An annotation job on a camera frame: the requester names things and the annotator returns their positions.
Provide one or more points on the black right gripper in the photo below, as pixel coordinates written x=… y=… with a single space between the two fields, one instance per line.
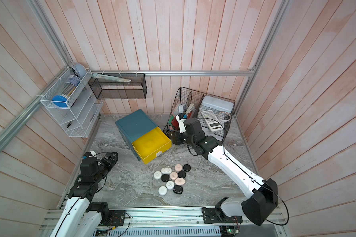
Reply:
x=176 y=137

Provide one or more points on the yellow drawer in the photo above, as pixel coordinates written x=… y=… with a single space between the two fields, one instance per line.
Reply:
x=151 y=145

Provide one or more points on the white calculator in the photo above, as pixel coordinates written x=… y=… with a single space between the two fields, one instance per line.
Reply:
x=212 y=121

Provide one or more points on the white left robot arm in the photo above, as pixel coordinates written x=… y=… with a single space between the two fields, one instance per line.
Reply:
x=81 y=215

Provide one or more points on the white round earphone case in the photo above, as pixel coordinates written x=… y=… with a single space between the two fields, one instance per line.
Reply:
x=170 y=185
x=157 y=175
x=162 y=190

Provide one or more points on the white oval earphone case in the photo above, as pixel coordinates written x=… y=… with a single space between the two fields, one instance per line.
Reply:
x=166 y=170

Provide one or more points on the aluminium frame rail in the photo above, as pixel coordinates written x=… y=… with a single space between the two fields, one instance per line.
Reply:
x=22 y=118

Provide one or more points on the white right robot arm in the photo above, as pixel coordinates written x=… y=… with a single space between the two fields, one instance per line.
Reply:
x=260 y=195

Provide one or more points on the white plastic box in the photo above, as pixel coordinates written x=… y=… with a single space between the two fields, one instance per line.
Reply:
x=217 y=104

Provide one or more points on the white wire mesh shelf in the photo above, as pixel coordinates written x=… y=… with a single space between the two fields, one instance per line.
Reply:
x=78 y=119

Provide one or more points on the grey blue bowl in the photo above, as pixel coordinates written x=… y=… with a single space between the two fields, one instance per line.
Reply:
x=79 y=70

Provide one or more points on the black wire desk organizer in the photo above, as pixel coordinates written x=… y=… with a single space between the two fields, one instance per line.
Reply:
x=191 y=100

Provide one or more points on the blue capped clear tube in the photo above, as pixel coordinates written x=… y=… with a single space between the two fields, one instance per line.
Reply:
x=60 y=100

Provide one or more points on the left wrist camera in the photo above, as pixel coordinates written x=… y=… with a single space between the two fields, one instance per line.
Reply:
x=89 y=154

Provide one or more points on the teal drawer cabinet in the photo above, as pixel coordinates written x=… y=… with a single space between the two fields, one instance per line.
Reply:
x=134 y=126

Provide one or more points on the pink earphone case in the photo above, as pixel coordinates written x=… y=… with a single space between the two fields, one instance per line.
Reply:
x=173 y=175
x=180 y=181
x=178 y=167

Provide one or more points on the black mesh wall basket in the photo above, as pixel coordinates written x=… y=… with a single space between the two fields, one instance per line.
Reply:
x=118 y=86

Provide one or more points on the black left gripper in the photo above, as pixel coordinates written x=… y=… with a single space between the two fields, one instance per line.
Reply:
x=110 y=164

